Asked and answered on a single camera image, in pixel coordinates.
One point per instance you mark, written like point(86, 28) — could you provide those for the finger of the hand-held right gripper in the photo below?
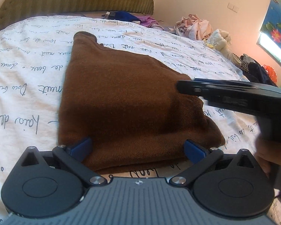
point(192, 88)

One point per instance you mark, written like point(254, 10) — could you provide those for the pink beige clothes pile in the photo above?
point(194, 27)

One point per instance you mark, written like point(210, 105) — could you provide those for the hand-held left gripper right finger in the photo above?
point(194, 151)

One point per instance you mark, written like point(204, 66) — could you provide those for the pale yellow clothes pile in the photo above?
point(221, 41)

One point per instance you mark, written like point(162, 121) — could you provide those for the green striped upholstered headboard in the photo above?
point(72, 0)

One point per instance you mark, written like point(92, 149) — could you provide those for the orange plastic bag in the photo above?
point(270, 71)

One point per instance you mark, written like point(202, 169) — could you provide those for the dark clothes pile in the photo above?
point(257, 71)

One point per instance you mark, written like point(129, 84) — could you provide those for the purple cloth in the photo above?
point(149, 22)

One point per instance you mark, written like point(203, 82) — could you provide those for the blue cloth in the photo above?
point(123, 16)

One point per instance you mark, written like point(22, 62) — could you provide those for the white script-printed bedsheet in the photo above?
point(30, 75)

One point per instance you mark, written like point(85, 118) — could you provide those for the beige wall switch plate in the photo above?
point(233, 7)

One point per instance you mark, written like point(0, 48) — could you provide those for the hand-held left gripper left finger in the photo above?
point(82, 146)

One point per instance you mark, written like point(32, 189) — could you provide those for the person's right hand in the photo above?
point(264, 155)

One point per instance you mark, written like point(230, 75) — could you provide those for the brown knit sweater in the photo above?
point(131, 98)

